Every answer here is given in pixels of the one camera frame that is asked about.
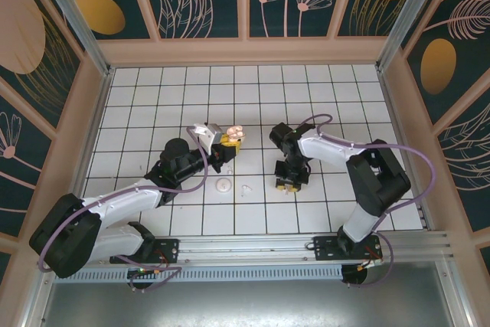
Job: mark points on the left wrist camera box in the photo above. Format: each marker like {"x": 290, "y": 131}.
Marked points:
{"x": 208, "y": 135}

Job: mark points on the white round charging case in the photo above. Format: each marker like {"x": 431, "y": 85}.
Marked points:
{"x": 223, "y": 185}

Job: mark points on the small circuit board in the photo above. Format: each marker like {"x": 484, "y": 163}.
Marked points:
{"x": 139, "y": 272}

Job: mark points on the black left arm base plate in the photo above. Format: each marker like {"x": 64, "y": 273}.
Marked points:
{"x": 168, "y": 250}

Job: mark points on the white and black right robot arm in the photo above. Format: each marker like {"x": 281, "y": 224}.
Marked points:
{"x": 379, "y": 181}

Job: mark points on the aluminium side rail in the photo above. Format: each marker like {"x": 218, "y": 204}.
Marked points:
{"x": 389, "y": 105}
{"x": 102, "y": 105}

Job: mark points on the aluminium corner post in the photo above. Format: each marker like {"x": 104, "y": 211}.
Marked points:
{"x": 77, "y": 20}
{"x": 406, "y": 17}

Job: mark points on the grey metal sheet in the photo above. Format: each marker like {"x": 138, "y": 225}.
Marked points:
{"x": 245, "y": 304}

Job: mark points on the aluminium mounting rail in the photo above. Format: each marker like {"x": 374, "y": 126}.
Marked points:
{"x": 245, "y": 246}

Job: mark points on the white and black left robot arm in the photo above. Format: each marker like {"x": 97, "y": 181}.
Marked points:
{"x": 122, "y": 204}

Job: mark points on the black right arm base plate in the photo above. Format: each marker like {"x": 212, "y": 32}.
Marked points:
{"x": 325, "y": 248}

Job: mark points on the pink earbud charging case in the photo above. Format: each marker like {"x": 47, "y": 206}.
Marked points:
{"x": 235, "y": 132}

